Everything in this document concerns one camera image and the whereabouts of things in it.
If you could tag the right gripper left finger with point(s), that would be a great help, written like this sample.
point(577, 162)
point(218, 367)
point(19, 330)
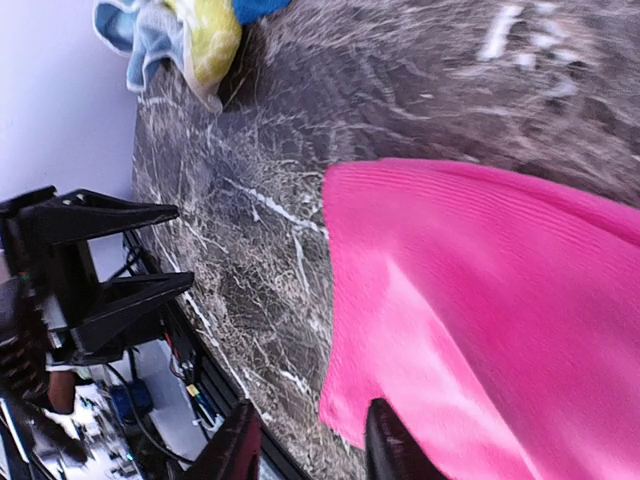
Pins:
point(234, 451)

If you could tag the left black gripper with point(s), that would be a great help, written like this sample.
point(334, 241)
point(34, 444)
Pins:
point(47, 237)

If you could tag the light blue crumpled towel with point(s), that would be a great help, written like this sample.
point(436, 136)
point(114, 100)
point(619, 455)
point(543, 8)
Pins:
point(148, 33)

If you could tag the pink towel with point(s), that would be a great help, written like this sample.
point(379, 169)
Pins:
point(497, 313)

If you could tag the yellow green patterned towel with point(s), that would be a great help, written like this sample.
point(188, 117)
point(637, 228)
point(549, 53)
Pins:
point(211, 35)

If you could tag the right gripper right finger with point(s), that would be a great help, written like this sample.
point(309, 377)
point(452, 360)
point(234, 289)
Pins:
point(391, 451)

